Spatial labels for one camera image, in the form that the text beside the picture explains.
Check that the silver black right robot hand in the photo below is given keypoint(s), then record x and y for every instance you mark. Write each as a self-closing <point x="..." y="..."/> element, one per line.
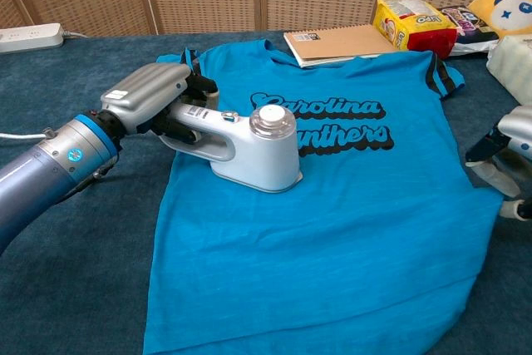
<point x="517" y="130"/>

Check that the yellow plush toy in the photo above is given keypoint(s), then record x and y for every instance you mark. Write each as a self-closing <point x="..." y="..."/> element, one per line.
<point x="507" y="10"/>

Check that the white power strip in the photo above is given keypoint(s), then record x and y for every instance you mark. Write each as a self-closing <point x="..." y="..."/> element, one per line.
<point x="29" y="37"/>

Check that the brown spiral notebook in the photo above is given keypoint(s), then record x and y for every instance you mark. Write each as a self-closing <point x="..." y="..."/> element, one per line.
<point x="341" y="43"/>

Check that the black purple snack bag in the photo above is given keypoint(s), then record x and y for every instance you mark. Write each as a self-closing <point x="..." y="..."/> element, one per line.
<point x="474" y="28"/>

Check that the blue Carolina Panthers t-shirt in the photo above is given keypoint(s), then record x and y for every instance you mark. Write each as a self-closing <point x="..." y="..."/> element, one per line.
<point x="311" y="247"/>

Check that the long white tissue pack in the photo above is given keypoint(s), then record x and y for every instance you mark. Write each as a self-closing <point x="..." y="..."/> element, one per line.
<point x="515" y="68"/>

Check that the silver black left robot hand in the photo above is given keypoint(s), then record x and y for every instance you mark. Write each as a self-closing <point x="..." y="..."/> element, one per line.
<point x="145" y="89"/>

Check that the white handheld steam iron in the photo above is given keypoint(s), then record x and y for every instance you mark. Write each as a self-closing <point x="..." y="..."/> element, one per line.
<point x="266" y="159"/>

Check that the yellow Lipo snack package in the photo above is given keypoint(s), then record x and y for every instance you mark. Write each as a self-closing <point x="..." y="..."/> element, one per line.
<point x="407" y="22"/>

